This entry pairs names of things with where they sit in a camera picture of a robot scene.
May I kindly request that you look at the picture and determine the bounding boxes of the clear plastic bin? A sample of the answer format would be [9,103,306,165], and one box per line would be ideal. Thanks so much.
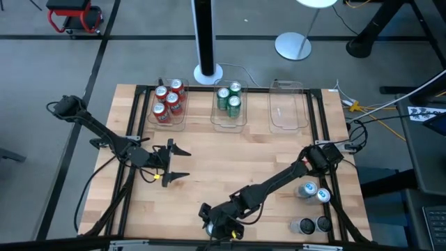
[146,77,190,132]
[268,79,310,135]
[210,78,249,134]

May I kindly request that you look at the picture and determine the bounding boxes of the black aluminium table frame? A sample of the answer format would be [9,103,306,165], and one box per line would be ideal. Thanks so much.
[0,83,415,251]

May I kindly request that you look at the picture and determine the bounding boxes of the silver blue slim drink can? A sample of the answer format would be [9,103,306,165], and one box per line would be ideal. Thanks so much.
[293,181,318,199]
[306,188,331,206]

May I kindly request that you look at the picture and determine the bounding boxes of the dark grey desk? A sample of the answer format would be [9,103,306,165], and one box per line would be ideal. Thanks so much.
[379,68,446,251]

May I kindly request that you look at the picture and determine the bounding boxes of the white paper black markers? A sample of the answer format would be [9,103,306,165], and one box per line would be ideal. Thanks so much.
[407,106,446,123]

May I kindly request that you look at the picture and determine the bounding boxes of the red black rolling stool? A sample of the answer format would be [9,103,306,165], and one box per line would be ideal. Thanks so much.
[45,0,105,35]

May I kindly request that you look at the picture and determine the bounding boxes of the black coiled cable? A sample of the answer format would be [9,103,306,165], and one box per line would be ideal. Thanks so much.
[346,120,369,151]

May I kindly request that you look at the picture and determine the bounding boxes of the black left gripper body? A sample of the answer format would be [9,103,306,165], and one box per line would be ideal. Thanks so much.
[149,138,174,188]

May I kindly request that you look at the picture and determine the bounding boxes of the white rod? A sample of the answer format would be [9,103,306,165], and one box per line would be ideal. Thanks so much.
[346,69,446,124]

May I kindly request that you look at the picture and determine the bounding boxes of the yellow cable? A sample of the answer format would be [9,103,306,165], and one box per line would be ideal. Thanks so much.
[349,100,408,142]

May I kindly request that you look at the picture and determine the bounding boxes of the orange Fanta soda can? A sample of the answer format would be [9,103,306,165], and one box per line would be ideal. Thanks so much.
[165,92,183,116]
[154,85,169,104]
[152,102,171,125]
[169,78,186,102]

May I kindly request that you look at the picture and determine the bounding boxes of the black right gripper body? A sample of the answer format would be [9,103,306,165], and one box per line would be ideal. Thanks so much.
[208,201,245,241]

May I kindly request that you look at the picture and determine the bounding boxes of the black floor cable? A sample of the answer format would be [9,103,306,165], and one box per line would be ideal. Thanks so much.
[73,155,118,234]

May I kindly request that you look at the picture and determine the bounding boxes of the dark tablet screen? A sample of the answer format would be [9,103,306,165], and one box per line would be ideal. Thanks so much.
[431,112,446,137]

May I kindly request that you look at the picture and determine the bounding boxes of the black white tower stand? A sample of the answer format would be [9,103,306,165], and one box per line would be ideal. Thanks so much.
[190,0,224,86]

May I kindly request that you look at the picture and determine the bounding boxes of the black desk leg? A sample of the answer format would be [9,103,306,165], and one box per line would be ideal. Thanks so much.
[346,0,407,59]

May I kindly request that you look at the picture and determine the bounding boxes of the dark keyboard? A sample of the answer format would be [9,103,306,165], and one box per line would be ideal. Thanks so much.
[422,205,446,251]

